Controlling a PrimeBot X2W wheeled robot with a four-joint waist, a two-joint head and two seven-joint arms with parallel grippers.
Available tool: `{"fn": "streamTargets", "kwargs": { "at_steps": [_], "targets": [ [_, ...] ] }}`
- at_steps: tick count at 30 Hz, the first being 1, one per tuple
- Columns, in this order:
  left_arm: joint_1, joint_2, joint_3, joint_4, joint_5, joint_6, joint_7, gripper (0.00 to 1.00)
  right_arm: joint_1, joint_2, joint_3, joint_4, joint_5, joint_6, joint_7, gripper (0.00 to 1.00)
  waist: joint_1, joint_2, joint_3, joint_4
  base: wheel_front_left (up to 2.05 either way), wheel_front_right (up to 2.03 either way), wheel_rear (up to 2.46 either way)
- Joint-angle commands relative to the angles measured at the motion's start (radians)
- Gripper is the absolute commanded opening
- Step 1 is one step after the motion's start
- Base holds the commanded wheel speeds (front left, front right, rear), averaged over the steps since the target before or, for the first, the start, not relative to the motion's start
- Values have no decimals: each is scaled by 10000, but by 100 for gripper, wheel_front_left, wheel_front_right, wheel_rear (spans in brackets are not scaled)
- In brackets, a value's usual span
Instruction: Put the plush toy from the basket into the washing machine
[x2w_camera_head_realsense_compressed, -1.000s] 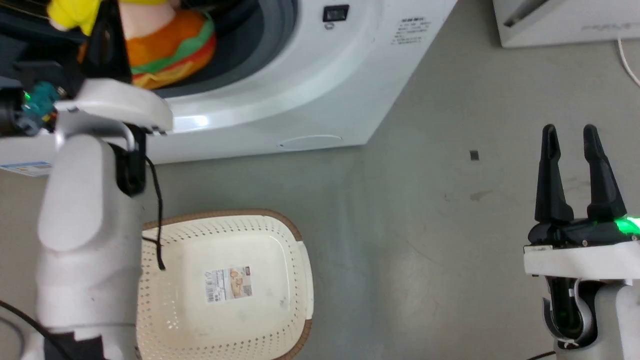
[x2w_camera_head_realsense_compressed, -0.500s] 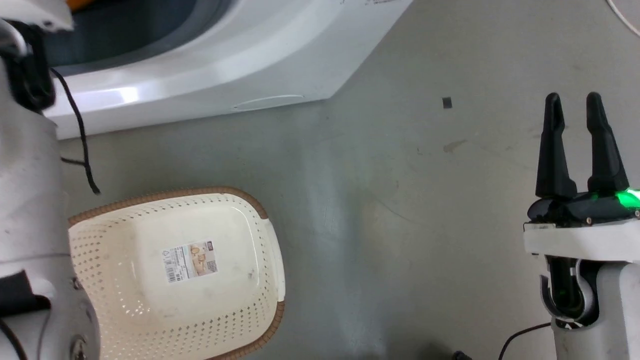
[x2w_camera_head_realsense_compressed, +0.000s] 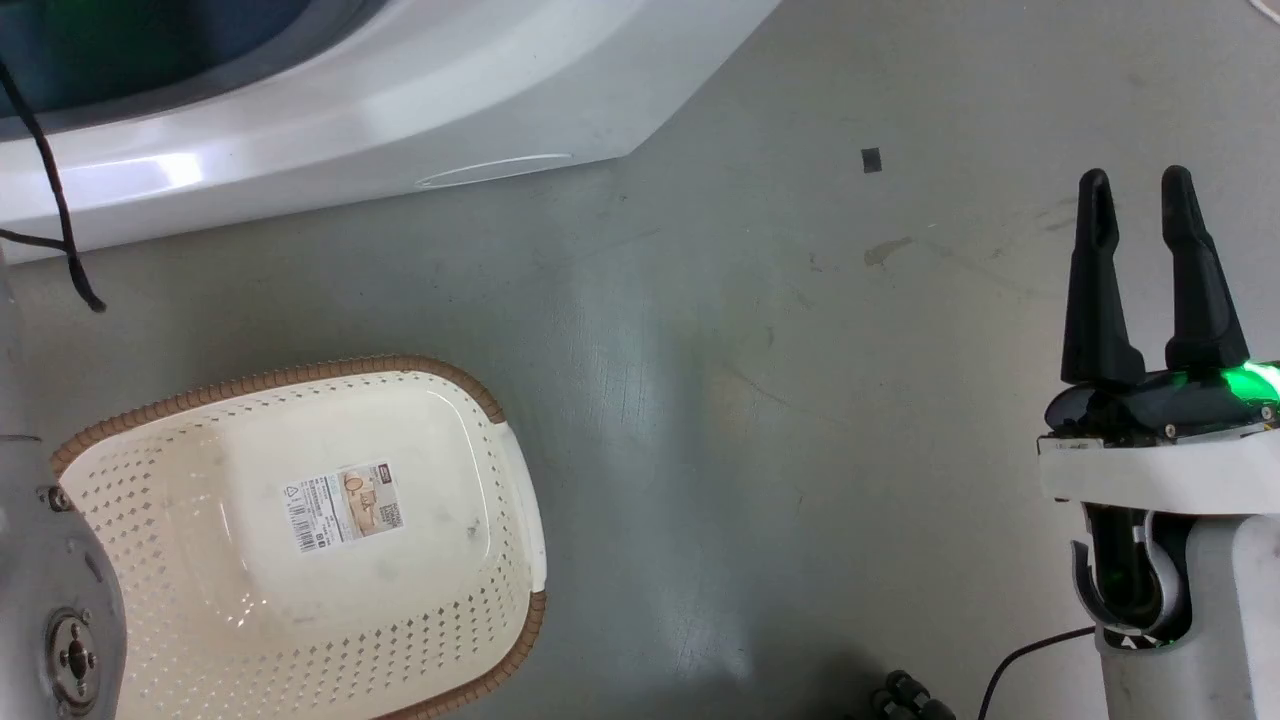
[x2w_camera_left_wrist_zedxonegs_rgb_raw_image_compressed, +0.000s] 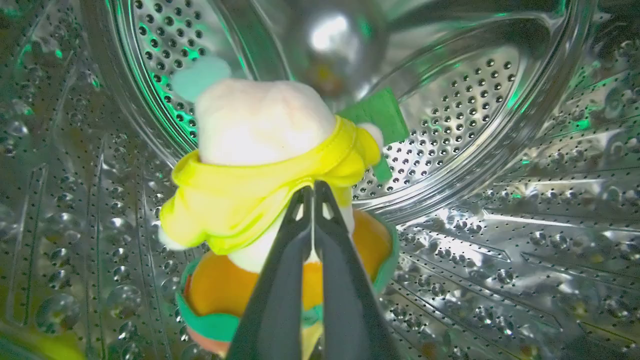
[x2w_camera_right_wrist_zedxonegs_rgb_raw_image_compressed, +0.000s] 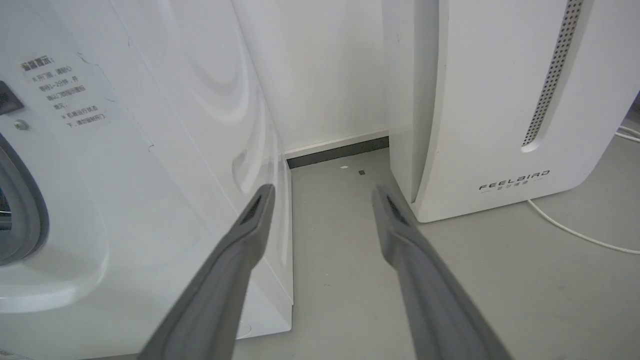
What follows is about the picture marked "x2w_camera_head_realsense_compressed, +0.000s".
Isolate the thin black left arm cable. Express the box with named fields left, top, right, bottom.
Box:
left=0, top=58, right=107, bottom=314

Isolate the paper label sticker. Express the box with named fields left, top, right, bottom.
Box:
left=281, top=460, right=407, bottom=556

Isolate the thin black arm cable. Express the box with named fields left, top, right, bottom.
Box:
left=0, top=58, right=107, bottom=314
left=977, top=626, right=1098, bottom=720

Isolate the cream perforated laundry basket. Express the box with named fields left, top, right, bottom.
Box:
left=50, top=354, right=549, bottom=720

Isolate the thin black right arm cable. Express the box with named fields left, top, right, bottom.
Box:
left=977, top=626, right=1098, bottom=720

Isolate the black ribbed cable connector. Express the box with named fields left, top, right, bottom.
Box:
left=867, top=669, right=958, bottom=720

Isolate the white washing machine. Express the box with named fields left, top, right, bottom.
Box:
left=0, top=0, right=783, bottom=264

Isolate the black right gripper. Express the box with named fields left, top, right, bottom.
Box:
left=1040, top=165, right=1280, bottom=448

